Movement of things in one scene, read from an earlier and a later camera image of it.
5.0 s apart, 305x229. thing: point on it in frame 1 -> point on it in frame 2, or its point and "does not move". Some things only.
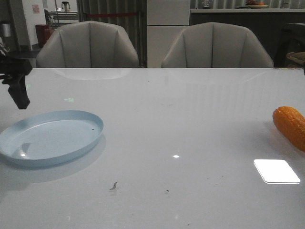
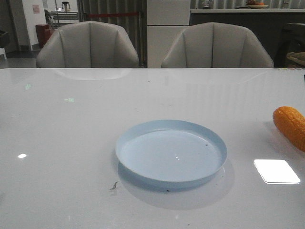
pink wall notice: (35, 8) does not move
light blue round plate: (49, 137) -> (170, 153)
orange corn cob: (291, 121) does not move
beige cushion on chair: (299, 57) does not move
